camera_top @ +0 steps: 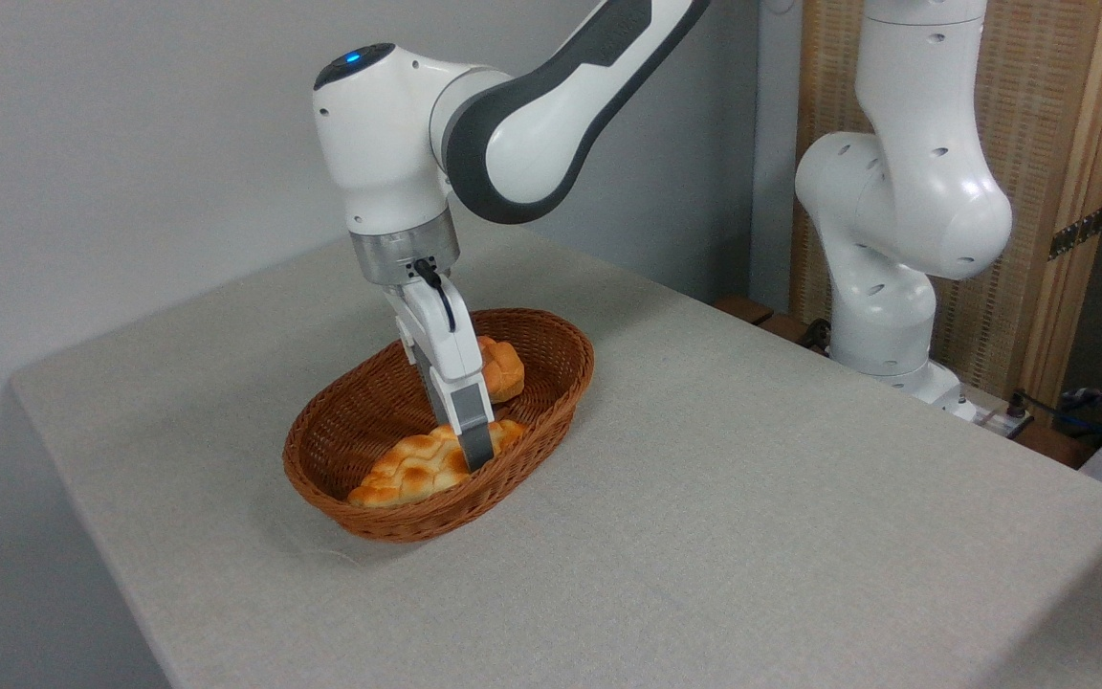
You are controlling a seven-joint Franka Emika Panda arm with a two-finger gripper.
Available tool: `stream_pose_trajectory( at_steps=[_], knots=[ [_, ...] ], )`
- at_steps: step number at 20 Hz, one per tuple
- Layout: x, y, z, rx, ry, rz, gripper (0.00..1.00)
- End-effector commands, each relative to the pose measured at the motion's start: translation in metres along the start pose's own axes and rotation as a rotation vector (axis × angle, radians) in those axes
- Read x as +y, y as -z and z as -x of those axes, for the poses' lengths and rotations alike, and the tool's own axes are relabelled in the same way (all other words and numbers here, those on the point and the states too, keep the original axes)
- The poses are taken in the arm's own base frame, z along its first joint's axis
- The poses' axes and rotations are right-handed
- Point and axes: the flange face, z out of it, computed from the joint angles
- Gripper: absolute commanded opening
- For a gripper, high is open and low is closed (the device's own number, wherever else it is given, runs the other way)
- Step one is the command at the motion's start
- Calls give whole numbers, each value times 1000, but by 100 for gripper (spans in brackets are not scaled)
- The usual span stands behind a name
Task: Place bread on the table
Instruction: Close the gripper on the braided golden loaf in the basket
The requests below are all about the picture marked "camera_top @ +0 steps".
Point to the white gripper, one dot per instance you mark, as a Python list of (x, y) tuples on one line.
[(441, 330)]

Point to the long braided bread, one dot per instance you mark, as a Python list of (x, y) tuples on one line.
[(412, 469)]

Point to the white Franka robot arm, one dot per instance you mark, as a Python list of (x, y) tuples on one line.
[(388, 144)]

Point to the round bread roll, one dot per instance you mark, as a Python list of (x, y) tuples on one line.
[(505, 368)]

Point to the brown wicker basket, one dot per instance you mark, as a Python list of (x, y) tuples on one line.
[(360, 421)]

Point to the white power strip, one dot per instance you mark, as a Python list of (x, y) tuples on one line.
[(999, 422)]

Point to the metal screen hinge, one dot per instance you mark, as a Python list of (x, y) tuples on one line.
[(1077, 233)]

